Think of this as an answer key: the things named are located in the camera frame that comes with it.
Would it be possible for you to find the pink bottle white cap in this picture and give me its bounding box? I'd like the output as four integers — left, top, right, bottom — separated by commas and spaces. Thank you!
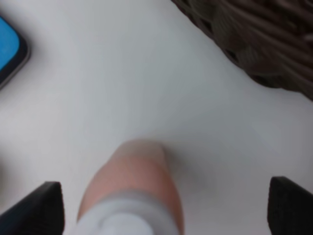
73, 140, 184, 235

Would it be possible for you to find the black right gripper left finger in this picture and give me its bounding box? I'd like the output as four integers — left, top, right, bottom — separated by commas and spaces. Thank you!
0, 182, 65, 235

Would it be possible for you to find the blue whiteboard eraser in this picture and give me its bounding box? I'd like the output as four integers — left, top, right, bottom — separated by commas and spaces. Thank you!
0, 17, 31, 88

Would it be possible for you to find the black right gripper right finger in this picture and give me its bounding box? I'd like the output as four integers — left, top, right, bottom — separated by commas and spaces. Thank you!
267, 176, 313, 235

